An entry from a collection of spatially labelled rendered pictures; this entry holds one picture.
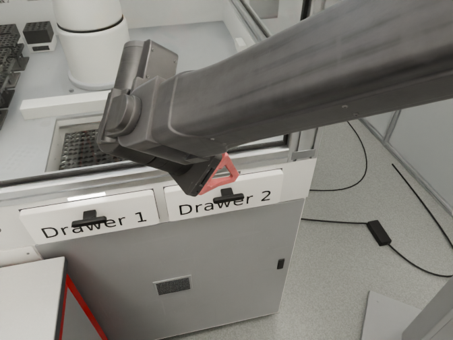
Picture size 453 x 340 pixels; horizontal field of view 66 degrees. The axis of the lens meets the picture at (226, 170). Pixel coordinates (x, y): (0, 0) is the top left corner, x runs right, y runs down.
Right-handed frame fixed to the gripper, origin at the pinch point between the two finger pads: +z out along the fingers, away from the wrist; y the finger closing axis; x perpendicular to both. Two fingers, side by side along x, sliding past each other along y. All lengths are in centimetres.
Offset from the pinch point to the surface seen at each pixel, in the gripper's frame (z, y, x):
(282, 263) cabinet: 68, 14, 29
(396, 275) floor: 148, 1, 20
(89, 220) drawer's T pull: 2.1, 25.8, 30.9
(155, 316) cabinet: 51, 31, 72
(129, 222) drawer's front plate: 12.8, 26.6, 30.4
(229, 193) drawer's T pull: 24.3, 15.7, 10.7
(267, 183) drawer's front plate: 32.5, 14.2, 4.5
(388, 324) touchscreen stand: 128, -13, 35
